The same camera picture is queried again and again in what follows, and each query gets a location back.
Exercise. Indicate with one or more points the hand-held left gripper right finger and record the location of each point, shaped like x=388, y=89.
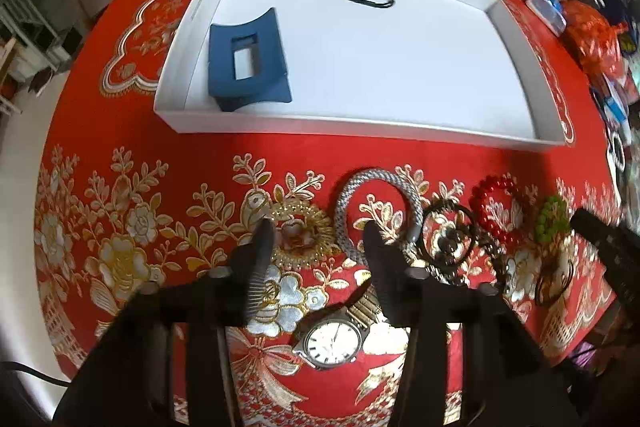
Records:
x=375, y=252

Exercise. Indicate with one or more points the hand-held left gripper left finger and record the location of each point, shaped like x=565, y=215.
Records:
x=262, y=247

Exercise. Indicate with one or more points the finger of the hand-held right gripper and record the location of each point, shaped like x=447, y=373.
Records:
x=595, y=227

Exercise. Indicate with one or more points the thin black tie wooden charm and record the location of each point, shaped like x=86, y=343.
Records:
x=540, y=293

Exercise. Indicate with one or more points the gold band wristwatch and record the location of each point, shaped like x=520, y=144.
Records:
x=332, y=342

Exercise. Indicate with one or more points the white rectangular tray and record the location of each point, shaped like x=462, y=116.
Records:
x=375, y=57

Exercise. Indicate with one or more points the red floral tablecloth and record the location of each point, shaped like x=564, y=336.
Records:
x=150, y=187

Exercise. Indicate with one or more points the orange plastic bag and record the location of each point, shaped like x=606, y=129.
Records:
x=592, y=34

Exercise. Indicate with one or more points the blue hair claw clip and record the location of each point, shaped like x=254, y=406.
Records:
x=220, y=57

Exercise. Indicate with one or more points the blue and white box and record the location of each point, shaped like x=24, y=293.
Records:
x=545, y=7

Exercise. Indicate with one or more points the metal rack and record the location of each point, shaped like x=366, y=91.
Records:
x=25, y=17

